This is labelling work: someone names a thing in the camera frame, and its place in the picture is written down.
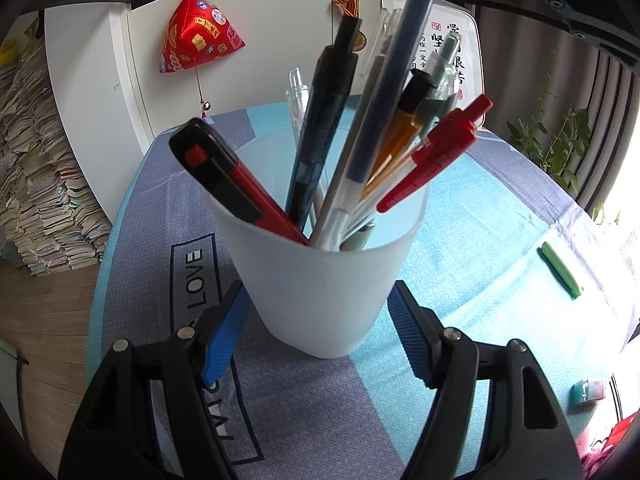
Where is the translucent white plastic cup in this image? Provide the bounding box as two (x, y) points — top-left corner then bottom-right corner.
(204, 134), (431, 360)

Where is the blue capped gel pen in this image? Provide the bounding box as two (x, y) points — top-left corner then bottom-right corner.
(322, 0), (434, 252)

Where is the grey green gel pen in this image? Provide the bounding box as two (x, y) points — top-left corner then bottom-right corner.
(330, 32), (461, 249)

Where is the orange barrel pen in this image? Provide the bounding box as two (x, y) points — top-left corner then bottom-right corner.
(361, 68), (437, 200)

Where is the red white ballpoint pen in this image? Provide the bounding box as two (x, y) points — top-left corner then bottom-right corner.
(345, 93), (492, 235)

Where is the red black utility knife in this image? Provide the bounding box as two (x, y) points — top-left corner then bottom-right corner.
(168, 118), (308, 246)

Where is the black gel pen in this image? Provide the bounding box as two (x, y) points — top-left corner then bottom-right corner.
(286, 15), (361, 231)

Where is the clear transparent pen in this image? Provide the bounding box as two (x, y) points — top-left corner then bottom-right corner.
(284, 66), (321, 231)

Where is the white capped gel pen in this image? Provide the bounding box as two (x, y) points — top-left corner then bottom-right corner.
(310, 9), (401, 249)

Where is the grey curtain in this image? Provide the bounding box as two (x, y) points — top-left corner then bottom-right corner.
(469, 0), (639, 210)

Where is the framed calligraphy board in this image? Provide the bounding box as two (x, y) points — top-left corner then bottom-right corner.
(362, 0), (485, 120)

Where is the blue grey patterned tablecloth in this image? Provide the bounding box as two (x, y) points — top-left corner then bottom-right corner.
(87, 131), (639, 479)

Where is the green potted plant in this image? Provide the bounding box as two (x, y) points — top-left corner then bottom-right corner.
(505, 49), (622, 226)

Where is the green highlighter pen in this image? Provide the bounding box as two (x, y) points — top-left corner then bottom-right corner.
(537, 242), (582, 299)

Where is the small teal pink eraser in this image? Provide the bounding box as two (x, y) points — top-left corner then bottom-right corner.
(570, 379), (605, 408)

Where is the gold medal with striped ribbon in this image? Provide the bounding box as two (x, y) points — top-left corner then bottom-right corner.
(332, 0), (367, 52)

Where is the stack of books on floor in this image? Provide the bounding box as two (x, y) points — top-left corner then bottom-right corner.
(1, 39), (112, 274)

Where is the white cabinet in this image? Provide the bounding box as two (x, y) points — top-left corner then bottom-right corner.
(44, 0), (340, 219)

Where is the red pyramid hanging ornament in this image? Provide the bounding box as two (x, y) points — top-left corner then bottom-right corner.
(158, 0), (248, 120)

